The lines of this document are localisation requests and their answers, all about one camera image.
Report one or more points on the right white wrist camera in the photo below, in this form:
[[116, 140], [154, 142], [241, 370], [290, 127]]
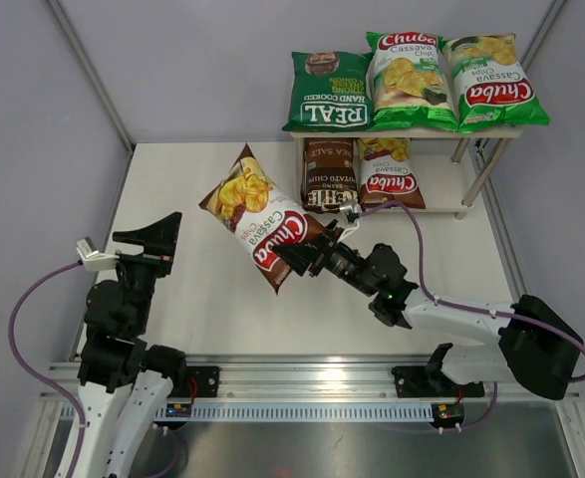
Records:
[[351, 211]]

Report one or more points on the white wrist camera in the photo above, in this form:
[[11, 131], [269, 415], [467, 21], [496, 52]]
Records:
[[351, 211], [92, 259]]

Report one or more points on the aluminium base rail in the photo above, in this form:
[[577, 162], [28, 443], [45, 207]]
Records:
[[271, 379]]

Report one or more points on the brown Kettle sea salt bag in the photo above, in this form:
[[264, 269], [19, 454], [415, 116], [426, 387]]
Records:
[[328, 179]]

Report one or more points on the green REAL chips bag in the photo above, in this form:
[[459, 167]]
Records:
[[329, 92]]

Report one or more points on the green Chuba seaweed bag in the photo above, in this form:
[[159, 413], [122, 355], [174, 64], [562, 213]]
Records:
[[407, 83]]

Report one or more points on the right black mount plate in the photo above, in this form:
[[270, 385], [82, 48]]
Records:
[[416, 381]]

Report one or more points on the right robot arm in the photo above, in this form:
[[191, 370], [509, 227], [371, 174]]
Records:
[[525, 343]]

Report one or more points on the white two-tier shelf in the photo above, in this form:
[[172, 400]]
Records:
[[451, 167]]

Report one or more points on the black mount plate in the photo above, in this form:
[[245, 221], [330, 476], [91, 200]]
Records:
[[203, 381], [416, 381]]

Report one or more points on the left black mount plate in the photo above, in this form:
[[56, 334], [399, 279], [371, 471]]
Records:
[[203, 381]]

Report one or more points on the white slotted cable duct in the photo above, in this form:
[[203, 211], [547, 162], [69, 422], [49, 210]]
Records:
[[400, 412]]

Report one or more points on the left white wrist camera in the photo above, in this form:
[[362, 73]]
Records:
[[92, 259]]

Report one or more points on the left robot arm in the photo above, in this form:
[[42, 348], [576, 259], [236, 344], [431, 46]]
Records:
[[122, 381]]

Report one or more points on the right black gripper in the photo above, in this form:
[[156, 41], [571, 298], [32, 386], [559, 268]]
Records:
[[301, 255]]

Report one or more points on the brown Chuba cassava bag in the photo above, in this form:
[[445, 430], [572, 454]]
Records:
[[386, 173]]

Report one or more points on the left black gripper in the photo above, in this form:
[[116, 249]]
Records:
[[159, 242]]

